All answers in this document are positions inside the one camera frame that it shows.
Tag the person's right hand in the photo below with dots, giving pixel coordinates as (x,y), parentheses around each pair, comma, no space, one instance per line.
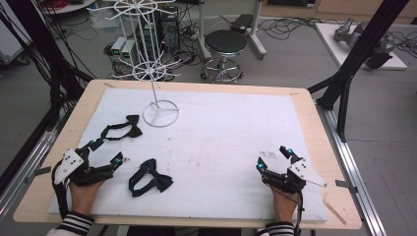
(284,205)

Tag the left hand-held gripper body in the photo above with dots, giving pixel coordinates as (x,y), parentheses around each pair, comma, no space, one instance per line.
(83,170)

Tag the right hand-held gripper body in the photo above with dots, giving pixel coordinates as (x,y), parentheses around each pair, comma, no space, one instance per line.
(285,182)

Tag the grey power box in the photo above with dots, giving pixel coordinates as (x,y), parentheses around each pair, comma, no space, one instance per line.
(128,52)
(117,47)

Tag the white floor platform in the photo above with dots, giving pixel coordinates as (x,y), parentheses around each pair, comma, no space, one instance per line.
(331,42)

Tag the round white table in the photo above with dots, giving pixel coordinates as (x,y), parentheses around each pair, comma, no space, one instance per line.
(70,7)

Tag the grey metal bracket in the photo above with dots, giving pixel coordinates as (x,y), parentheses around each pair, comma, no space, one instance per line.
(39,172)
(345,185)

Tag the aluminium rail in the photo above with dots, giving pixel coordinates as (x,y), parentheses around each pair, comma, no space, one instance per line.
(19,183)
(354,177)

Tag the black bow tie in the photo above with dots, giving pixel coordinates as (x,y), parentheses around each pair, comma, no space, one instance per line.
(157,178)
(122,129)

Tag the person's left hand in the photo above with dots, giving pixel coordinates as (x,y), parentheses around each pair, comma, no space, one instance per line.
(83,196)

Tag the thin wooden stick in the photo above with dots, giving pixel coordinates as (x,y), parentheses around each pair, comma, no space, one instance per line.
(334,211)

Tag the black metal frame strut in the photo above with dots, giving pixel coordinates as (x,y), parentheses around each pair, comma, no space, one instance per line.
(360,49)
(39,49)

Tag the black round stool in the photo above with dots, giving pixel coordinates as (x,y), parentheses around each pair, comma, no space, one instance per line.
(225,42)

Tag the light wooden table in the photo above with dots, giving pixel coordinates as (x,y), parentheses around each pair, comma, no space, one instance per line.
(323,141)

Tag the black flat box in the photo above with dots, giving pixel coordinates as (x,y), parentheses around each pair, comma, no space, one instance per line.
(242,23)

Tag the black computer tower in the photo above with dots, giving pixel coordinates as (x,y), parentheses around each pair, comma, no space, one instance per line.
(170,31)

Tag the white foam mat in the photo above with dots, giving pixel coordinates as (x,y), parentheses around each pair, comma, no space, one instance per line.
(213,147)

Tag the grey robot part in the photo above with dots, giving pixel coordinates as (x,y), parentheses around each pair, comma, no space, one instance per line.
(347,32)

